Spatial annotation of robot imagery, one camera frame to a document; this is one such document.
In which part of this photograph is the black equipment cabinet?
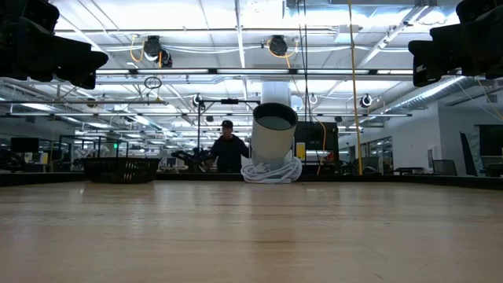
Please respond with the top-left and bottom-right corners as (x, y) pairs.
(293, 120), (340, 174)

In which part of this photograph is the black mesh basket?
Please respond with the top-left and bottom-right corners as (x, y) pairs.
(80, 156), (161, 184)

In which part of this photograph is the black aluminium table frame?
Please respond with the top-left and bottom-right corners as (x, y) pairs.
(0, 171), (503, 190)

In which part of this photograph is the person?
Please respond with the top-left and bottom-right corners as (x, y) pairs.
(210, 119), (252, 174)

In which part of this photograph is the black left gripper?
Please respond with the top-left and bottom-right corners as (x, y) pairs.
(0, 0), (109, 90)

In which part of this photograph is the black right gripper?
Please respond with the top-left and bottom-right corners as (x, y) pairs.
(407, 0), (503, 88)

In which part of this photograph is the black monitor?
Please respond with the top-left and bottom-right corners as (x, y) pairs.
(10, 136), (40, 153)

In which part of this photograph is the black pipe stand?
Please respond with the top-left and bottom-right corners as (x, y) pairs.
(195, 97), (261, 174)

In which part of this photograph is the white coiled cable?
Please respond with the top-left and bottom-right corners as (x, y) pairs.
(240, 156), (303, 185)

